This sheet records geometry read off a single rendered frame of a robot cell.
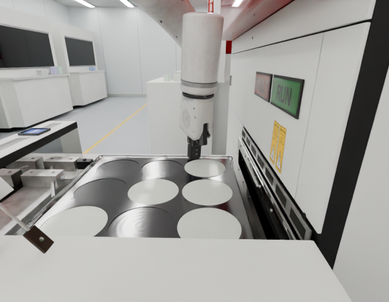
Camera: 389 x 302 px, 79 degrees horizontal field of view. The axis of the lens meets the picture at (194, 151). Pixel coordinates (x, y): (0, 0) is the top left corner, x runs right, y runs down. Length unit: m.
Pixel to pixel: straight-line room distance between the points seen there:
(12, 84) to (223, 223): 4.73
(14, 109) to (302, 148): 4.91
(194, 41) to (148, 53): 7.98
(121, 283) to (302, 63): 0.30
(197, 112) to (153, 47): 7.96
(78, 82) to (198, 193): 6.47
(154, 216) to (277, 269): 0.23
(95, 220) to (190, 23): 0.40
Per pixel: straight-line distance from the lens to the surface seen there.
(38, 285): 0.27
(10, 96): 5.03
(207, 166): 0.58
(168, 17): 0.60
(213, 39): 0.52
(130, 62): 8.63
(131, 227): 0.40
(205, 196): 0.46
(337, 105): 0.25
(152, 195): 0.48
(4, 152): 0.65
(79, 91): 6.87
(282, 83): 0.38
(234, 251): 0.26
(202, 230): 0.38
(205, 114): 0.53
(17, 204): 0.59
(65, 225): 0.44
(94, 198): 0.50
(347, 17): 0.26
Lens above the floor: 1.14
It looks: 21 degrees down
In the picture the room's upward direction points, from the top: straight up
